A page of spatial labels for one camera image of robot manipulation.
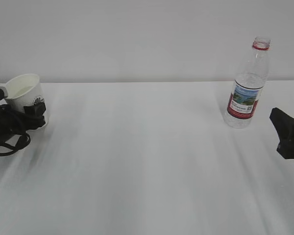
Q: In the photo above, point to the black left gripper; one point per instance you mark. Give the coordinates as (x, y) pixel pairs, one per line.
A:
(13, 122)

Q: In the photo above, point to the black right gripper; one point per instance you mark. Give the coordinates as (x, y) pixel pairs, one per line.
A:
(284, 125)

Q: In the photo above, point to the white paper cup green logo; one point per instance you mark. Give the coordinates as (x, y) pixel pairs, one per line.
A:
(24, 91)

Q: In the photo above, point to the clear plastic water bottle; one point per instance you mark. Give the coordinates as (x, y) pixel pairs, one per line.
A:
(248, 84)

